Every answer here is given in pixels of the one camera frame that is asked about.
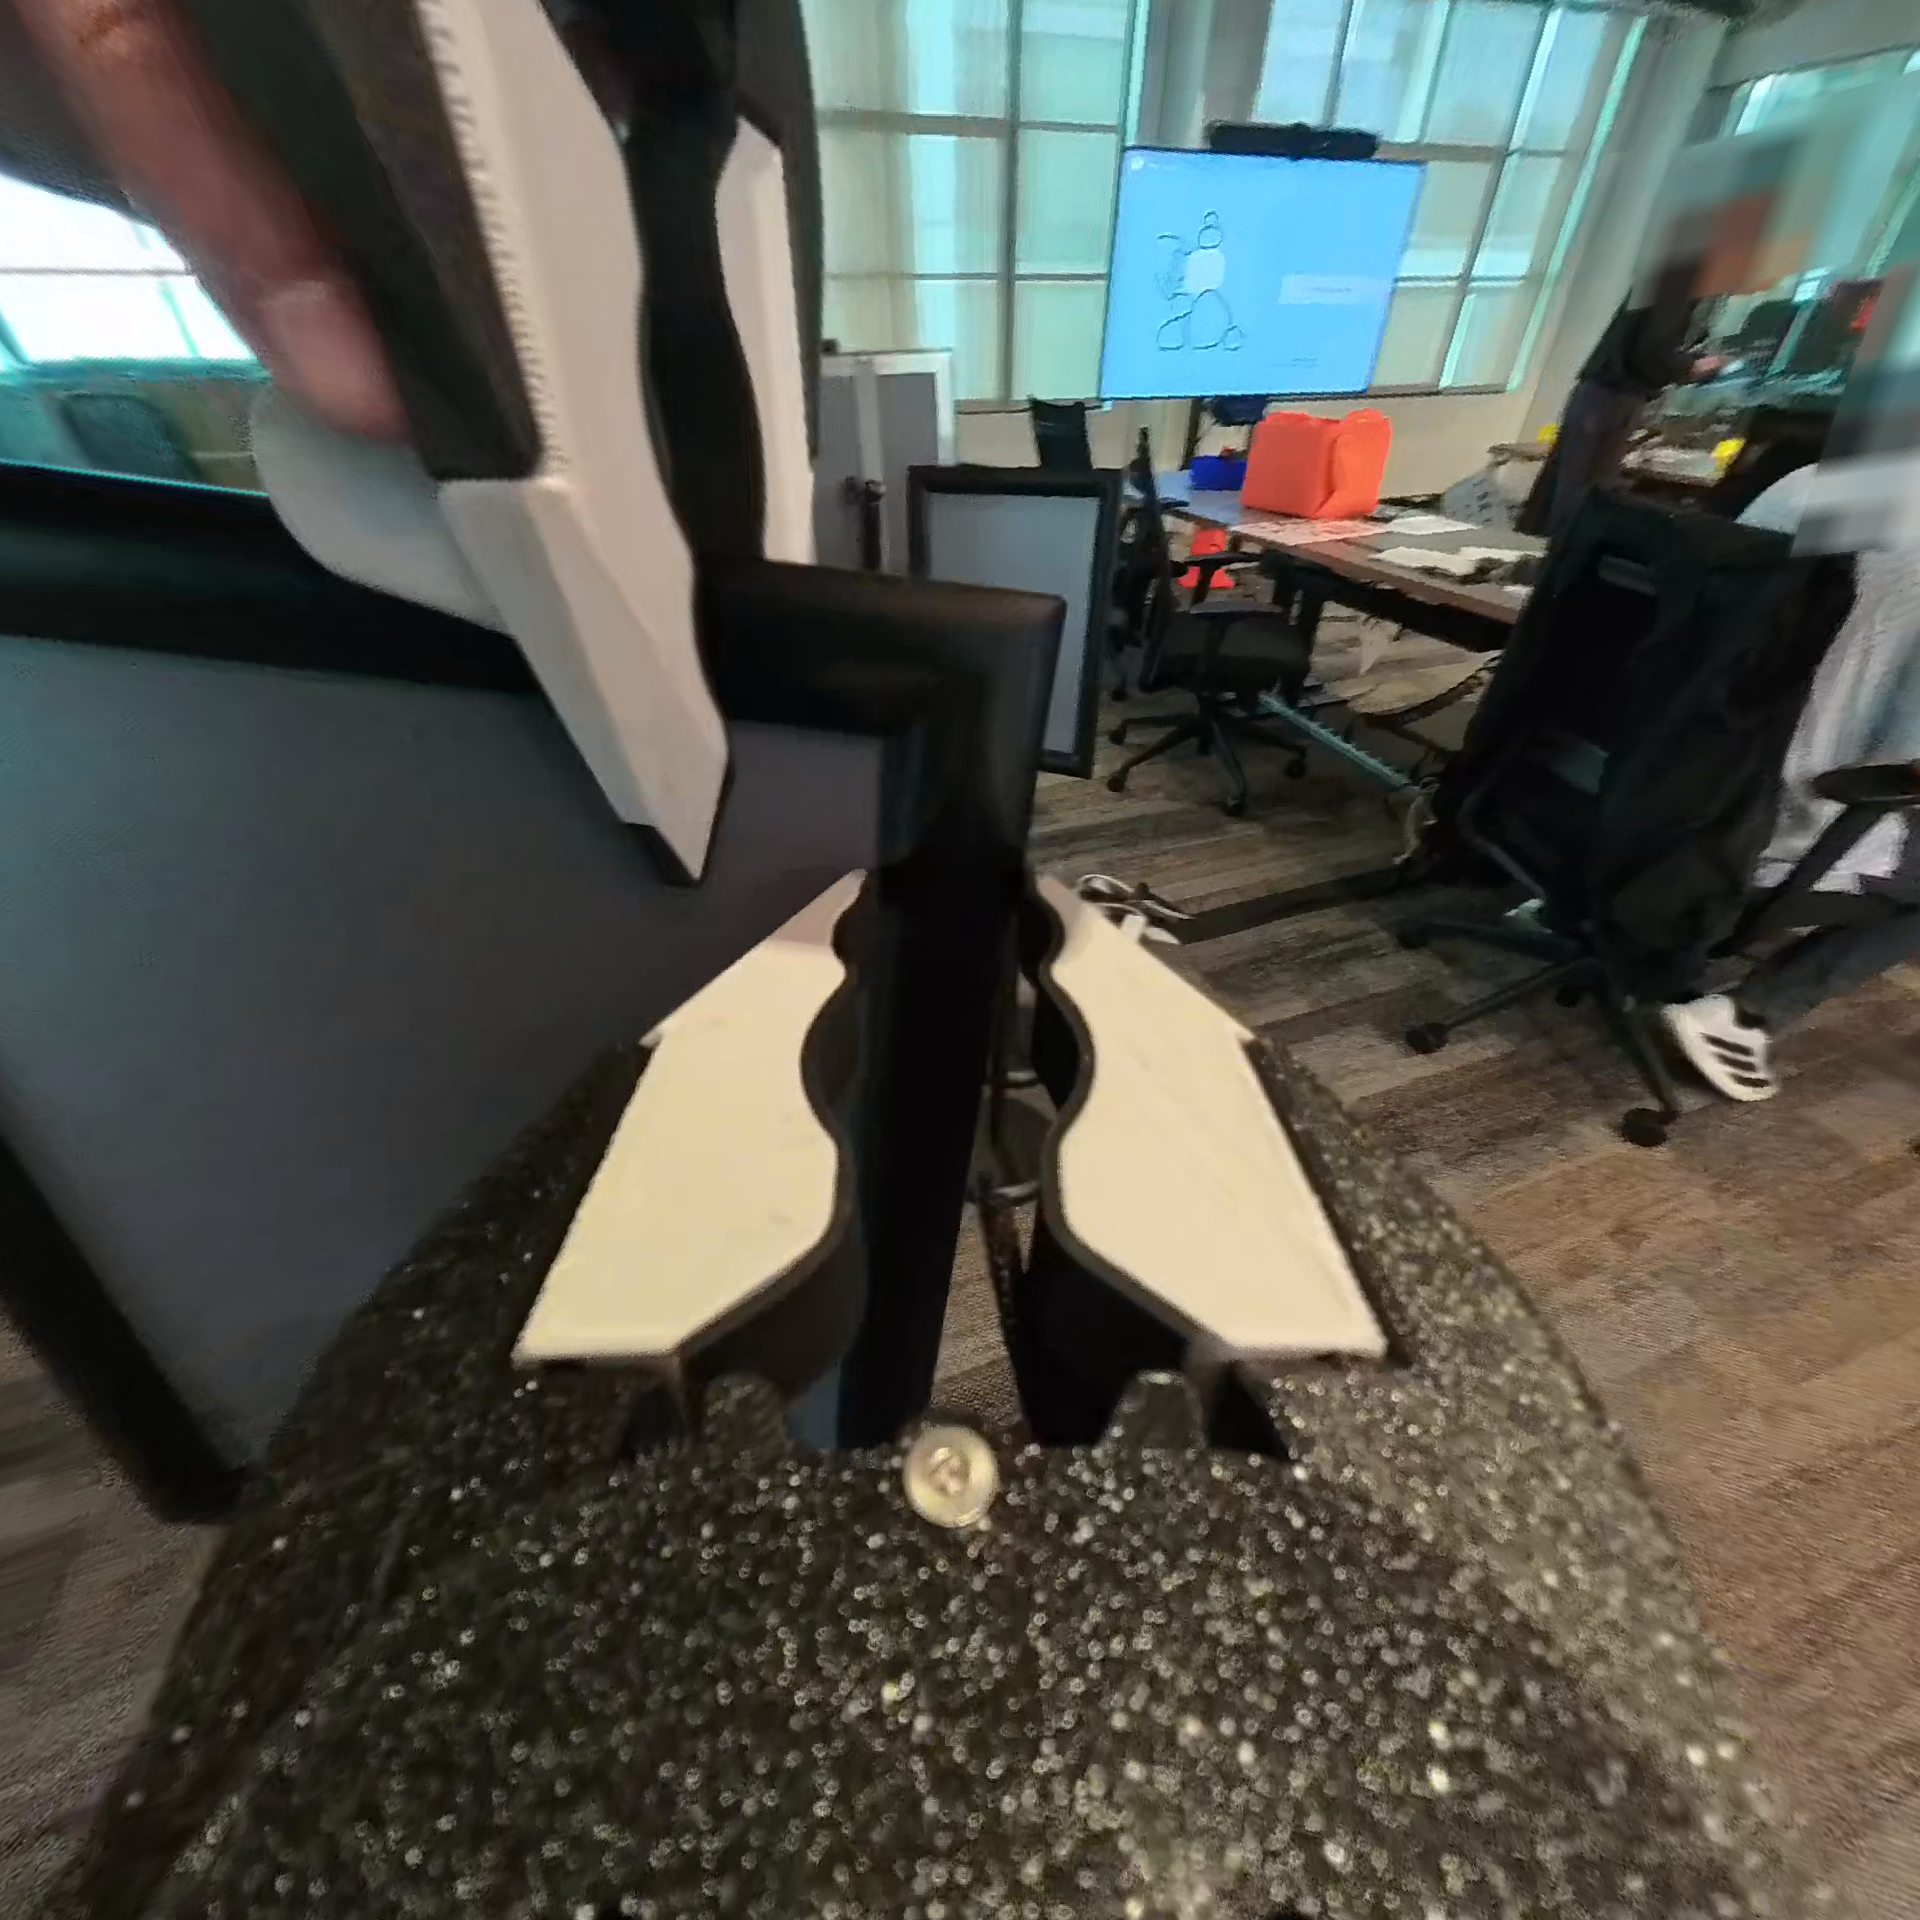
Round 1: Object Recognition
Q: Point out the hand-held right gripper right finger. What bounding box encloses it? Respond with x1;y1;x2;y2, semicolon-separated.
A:
1020;878;1386;1456

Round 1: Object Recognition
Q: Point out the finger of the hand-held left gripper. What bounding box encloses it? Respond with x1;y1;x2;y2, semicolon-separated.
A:
701;0;831;569
427;0;752;887

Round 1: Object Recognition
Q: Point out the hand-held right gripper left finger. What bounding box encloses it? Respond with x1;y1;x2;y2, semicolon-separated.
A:
512;870;875;1419

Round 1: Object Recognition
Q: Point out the black framed sign stand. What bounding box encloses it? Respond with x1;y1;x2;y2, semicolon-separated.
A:
0;462;1071;1524

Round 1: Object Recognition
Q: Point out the long wooden desk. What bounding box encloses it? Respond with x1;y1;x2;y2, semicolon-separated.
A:
1162;478;1853;933

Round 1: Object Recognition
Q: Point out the person's left hand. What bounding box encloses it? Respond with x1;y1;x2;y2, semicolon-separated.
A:
37;0;409;446

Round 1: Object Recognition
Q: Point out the large grid window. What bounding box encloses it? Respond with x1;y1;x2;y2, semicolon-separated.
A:
803;0;1660;408

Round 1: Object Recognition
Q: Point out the orange tote bag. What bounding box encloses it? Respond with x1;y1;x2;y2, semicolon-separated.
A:
1240;406;1394;521

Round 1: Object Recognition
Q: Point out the office chair with black jacket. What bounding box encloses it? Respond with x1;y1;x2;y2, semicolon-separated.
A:
1401;485;1866;1152

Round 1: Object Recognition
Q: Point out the wall display screen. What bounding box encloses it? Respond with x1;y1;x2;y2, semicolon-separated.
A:
1097;143;1429;404

